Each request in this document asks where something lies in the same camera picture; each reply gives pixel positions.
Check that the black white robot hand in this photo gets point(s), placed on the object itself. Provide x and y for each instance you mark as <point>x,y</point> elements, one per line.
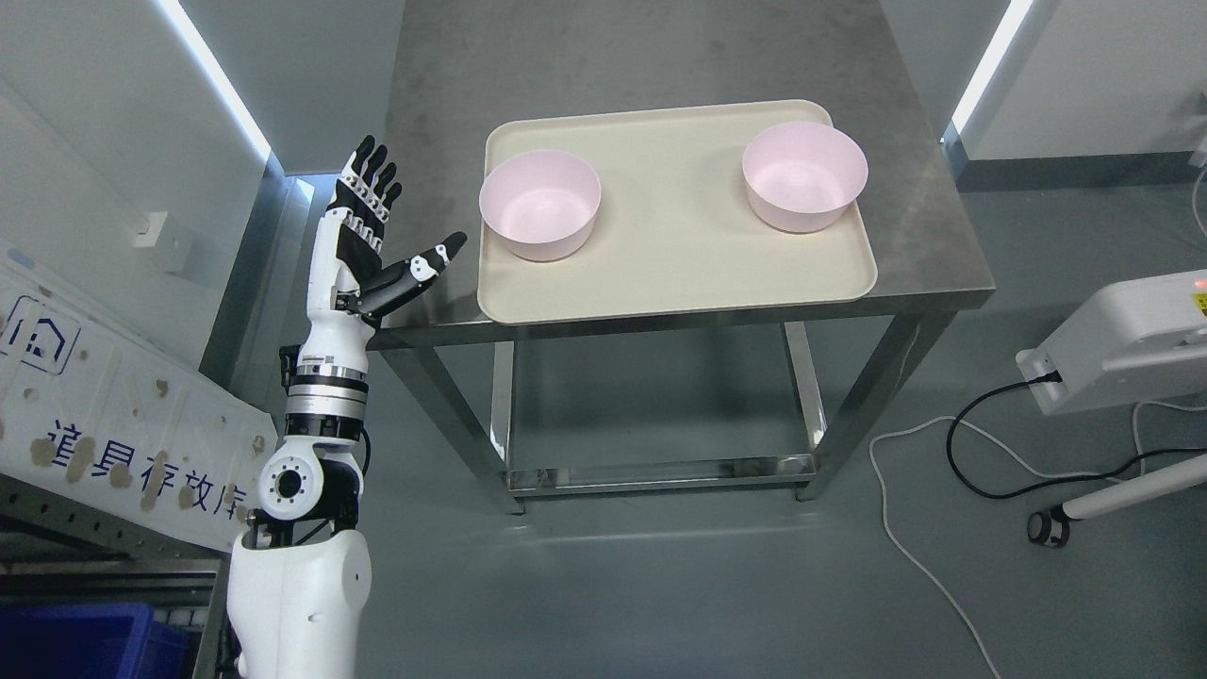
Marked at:
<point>347,276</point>

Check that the pink bowl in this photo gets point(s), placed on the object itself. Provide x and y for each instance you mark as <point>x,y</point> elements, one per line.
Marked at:
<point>542,203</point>
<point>800,177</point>

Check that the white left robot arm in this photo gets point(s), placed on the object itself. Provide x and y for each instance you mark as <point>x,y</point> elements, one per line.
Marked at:
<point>300,574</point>

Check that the metal shelf rack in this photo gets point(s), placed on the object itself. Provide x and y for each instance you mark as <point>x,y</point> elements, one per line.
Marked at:
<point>59,551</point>

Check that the stainless steel table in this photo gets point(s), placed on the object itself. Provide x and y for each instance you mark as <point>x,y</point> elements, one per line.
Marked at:
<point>661,97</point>

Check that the white sign board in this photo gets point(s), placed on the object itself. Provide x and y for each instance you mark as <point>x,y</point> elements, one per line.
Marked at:
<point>108,420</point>

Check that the cream plastic tray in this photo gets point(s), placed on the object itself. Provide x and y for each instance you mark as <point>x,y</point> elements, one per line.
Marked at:
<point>675,233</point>

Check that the blue bin lower left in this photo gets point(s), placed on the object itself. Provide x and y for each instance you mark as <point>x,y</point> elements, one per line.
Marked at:
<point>111,640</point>

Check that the white stand leg with caster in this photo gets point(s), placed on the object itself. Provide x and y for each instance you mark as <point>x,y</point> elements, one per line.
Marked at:
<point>1052,526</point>

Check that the white machine on stand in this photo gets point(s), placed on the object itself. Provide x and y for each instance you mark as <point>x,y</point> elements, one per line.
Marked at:
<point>1130,342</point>

